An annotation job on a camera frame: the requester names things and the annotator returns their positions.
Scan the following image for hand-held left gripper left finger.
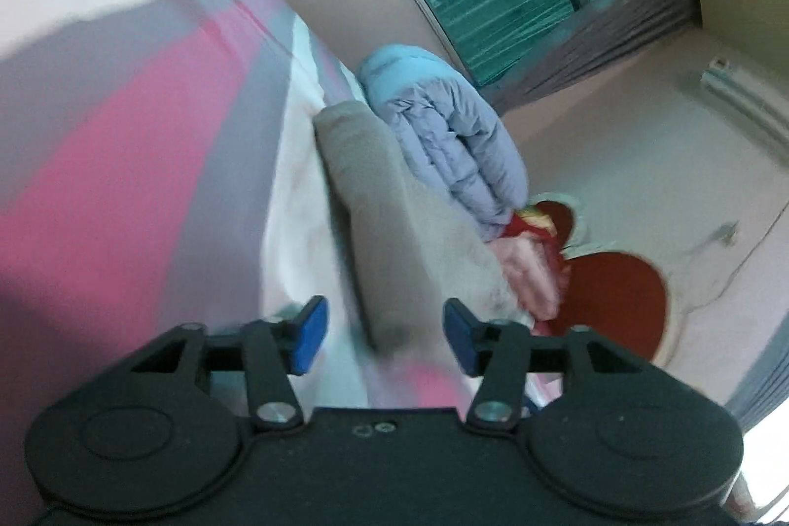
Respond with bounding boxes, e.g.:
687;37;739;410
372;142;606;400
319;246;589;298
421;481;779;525
129;296;330;431

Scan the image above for red rounded headboard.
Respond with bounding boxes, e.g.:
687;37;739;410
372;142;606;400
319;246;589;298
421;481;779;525
530;199;672;363

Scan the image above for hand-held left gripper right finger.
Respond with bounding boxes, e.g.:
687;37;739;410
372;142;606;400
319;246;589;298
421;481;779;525
444;298;636;433

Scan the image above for grey knit pants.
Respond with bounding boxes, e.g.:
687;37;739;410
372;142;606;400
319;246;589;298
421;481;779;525
314;102;534;355

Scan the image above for striped pink grey bed sheet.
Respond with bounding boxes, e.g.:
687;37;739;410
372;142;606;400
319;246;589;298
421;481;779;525
0;0;556;422

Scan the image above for white wall air conditioner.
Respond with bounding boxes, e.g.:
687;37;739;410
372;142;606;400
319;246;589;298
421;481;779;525
699;56;789;160

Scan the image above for folded light blue quilt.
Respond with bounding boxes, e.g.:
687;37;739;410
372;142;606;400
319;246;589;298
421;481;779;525
358;44;529;245

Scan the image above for pink fluffy blanket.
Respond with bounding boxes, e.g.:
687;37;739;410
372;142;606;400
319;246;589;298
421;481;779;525
492;233;571;322

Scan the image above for grey curtain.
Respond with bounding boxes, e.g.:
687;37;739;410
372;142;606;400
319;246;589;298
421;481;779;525
487;0;697;111

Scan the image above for wall cable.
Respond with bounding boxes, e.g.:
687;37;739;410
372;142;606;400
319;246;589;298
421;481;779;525
678;221;741;299

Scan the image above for red yellow patterned cloth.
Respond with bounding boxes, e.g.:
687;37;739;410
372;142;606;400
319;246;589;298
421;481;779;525
502;206;565;246

